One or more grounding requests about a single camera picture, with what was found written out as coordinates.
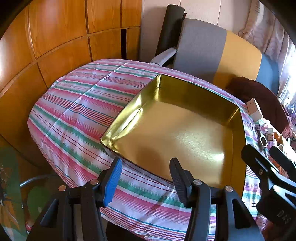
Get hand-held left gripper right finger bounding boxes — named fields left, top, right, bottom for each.
left=169, top=158, right=265, bottom=241

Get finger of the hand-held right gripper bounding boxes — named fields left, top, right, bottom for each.
left=242, top=144, right=287, bottom=188
left=269, top=146, right=296, bottom=179

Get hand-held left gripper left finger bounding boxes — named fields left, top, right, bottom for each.
left=26, top=158, right=123, bottom=241

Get gold tin box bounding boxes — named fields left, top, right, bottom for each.
left=100, top=74, right=247, bottom=202

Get white carton box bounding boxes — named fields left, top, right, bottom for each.
left=246, top=98, right=263, bottom=122

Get dark red jacket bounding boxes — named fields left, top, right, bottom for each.
left=225, top=76, right=290, bottom=139

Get striped tablecloth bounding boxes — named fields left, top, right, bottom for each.
left=26, top=58, right=273, bottom=239

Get grey yellow blue chair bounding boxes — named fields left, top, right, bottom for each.
left=150, top=18, right=280, bottom=95

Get patterned curtain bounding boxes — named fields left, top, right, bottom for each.
left=238, top=0, right=296, bottom=102

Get black rolled mat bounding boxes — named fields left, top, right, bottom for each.
left=154, top=3, right=186, bottom=62

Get wooden wardrobe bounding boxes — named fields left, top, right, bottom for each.
left=0, top=0, right=142, bottom=167

